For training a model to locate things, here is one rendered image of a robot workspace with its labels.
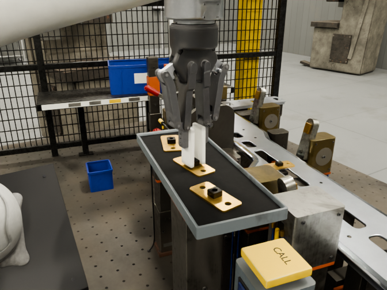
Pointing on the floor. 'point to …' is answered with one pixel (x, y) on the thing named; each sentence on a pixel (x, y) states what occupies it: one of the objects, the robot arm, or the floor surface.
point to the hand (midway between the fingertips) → (193, 145)
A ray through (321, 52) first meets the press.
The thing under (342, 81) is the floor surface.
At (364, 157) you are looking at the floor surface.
